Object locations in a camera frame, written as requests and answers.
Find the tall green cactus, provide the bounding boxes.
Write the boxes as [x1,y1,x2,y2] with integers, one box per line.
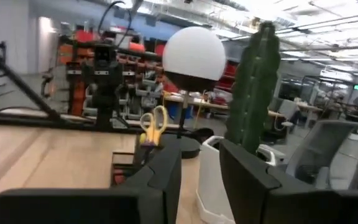
[224,21,282,156]

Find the white office chair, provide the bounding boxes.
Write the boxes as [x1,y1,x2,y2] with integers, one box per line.
[286,119,358,189]

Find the yellow handled scissors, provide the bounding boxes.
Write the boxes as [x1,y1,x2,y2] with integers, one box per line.
[139,105,169,147]

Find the white angular plant pot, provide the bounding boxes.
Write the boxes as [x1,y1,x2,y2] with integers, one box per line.
[196,135,287,224]

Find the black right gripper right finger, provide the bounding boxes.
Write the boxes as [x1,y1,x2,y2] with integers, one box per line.
[219,139,337,224]

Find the storage bin rack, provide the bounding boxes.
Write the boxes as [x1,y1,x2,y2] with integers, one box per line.
[57,27,239,119]

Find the white globe table lamp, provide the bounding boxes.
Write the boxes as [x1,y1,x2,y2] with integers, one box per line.
[162,26,227,159]

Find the black mesh desk organizer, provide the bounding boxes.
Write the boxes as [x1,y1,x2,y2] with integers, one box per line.
[110,136,167,187]

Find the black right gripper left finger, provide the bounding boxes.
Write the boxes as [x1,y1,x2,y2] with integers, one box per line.
[119,141,182,224]

